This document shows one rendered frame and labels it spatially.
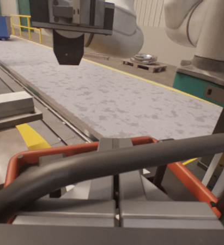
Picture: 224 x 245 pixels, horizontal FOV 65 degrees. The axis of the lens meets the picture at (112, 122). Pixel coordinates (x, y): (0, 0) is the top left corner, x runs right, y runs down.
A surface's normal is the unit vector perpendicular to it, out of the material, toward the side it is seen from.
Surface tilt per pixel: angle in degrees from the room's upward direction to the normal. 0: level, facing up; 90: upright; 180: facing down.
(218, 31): 91
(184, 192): 0
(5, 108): 71
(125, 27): 85
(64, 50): 90
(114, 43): 110
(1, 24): 90
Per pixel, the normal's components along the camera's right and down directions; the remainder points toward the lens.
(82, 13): 0.36, 0.47
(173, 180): 0.11, -0.88
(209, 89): -0.83, 0.18
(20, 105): 0.68, 0.11
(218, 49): -0.61, 0.41
